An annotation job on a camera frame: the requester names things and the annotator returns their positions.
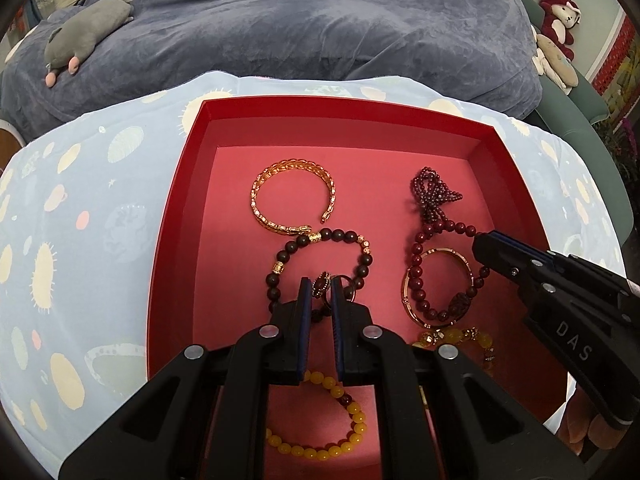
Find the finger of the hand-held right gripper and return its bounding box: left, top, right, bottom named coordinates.
left=487, top=230, right=557, bottom=263
left=472, top=234, right=547, bottom=287

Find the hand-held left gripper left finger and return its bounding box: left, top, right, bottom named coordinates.
left=59, top=276, right=316, bottom=480

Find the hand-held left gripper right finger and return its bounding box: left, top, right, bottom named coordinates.
left=329, top=276, right=587, bottom=480

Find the dark red ornate ring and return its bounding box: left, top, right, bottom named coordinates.
left=312, top=271, right=332, bottom=302

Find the silver ring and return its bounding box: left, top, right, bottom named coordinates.
left=332, top=273, right=357, bottom=307

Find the rose gold bangle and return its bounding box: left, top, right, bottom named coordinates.
left=401, top=247, right=475, bottom=329

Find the dark brown bead bracelet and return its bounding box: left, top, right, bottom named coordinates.
left=265, top=228, right=374, bottom=322

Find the dark red bead bracelet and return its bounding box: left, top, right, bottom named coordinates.
left=409, top=212, right=493, bottom=326

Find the yellow amber charm bracelet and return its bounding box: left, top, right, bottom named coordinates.
left=412, top=326, right=499, bottom=377

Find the yellow bead bracelet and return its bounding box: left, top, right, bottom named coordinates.
left=265, top=370, right=369, bottom=462

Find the gold woven cuff bracelet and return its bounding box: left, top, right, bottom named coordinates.
left=250, top=158, right=337, bottom=235

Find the red cardboard box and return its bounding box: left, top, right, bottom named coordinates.
left=146, top=98, right=571, bottom=480

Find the person's right hand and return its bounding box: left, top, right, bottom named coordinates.
left=556, top=380, right=624, bottom=462

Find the green sofa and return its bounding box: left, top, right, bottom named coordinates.
left=492, top=0, right=632, bottom=242

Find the beige plush toy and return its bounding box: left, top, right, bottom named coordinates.
left=531, top=27, right=579, bottom=95

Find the red patterned strip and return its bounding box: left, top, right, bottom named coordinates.
left=594, top=12, right=640, bottom=97

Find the light blue printed sheet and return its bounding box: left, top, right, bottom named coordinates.
left=0, top=72, right=627, bottom=463

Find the red plush monkey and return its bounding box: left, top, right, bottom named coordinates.
left=538, top=0, right=584, bottom=61

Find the blue-grey velvet blanket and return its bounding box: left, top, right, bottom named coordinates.
left=0, top=0, right=544, bottom=137

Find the grey plush mouse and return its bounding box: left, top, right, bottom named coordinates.
left=42, top=0, right=135, bottom=87

